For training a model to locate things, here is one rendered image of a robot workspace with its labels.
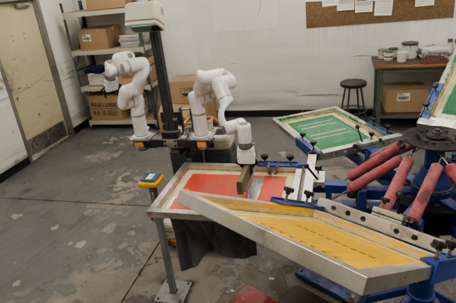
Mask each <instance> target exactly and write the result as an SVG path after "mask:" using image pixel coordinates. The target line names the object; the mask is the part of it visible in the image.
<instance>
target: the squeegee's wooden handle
mask: <svg viewBox="0 0 456 303"><path fill-rule="evenodd" d="M249 177H250V164H245V165H244V167H243V169H242V172H241V174H240V176H239V178H238V180H237V182H236V185H237V194H238V195H243V194H244V189H245V187H246V184H247V182H248V179H249Z"/></svg>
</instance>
